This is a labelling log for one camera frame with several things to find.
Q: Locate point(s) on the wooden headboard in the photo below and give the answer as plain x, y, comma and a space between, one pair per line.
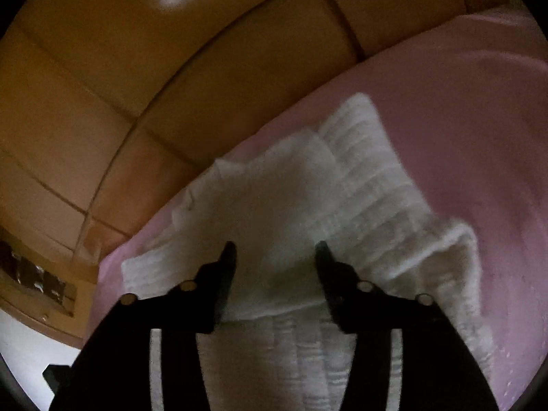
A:
239, 85

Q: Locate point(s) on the pink blanket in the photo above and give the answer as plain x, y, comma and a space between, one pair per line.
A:
471, 137

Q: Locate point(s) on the white ribbed towel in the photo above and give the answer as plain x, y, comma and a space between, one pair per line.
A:
278, 205

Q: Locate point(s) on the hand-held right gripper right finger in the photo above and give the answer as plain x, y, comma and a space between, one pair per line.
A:
329, 291

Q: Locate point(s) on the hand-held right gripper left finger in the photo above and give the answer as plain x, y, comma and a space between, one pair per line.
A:
222, 291

